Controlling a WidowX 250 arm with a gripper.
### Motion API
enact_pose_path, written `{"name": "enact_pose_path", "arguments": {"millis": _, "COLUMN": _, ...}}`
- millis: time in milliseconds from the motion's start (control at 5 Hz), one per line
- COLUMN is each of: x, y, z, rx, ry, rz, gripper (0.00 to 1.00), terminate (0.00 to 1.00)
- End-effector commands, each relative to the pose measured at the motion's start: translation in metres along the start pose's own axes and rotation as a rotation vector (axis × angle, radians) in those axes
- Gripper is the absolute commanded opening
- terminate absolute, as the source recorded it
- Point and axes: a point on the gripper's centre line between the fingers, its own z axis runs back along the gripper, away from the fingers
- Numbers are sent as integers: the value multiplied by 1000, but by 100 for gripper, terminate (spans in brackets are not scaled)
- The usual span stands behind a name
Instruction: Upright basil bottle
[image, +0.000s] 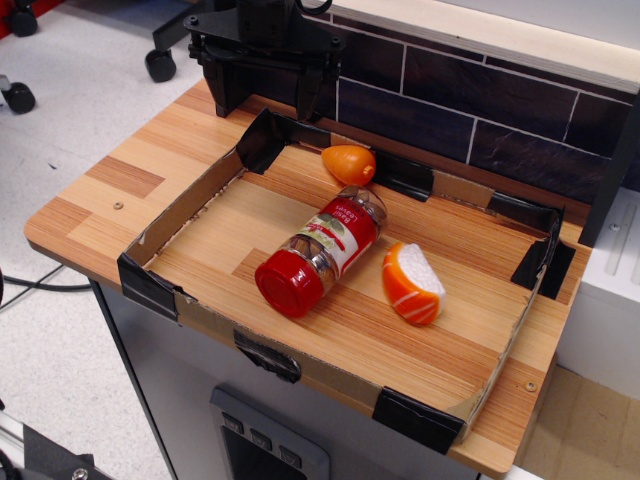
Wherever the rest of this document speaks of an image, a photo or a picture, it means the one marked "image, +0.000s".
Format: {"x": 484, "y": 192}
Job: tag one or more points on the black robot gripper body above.
{"x": 266, "y": 34}

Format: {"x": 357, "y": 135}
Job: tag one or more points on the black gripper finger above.
{"x": 229, "y": 82}
{"x": 310, "y": 82}

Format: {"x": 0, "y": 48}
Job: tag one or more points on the basil bottle with red cap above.
{"x": 298, "y": 275}

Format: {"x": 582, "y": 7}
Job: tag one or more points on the cardboard fence with black tape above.
{"x": 496, "y": 255}

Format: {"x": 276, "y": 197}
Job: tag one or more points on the black office chair base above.
{"x": 159, "y": 61}

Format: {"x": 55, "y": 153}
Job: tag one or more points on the orange toy carrot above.
{"x": 350, "y": 164}

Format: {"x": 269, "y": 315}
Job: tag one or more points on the black caster wheel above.
{"x": 17, "y": 95}

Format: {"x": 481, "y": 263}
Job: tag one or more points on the dark tile backsplash panel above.
{"x": 545, "y": 109}

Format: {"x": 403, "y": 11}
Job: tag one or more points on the toy salmon sushi piece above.
{"x": 412, "y": 287}

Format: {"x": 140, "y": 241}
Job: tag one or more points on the grey control panel with buttons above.
{"x": 255, "y": 446}

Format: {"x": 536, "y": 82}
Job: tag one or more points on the white side cabinet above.
{"x": 600, "y": 341}

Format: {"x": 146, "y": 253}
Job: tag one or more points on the black metal bracket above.
{"x": 28, "y": 454}

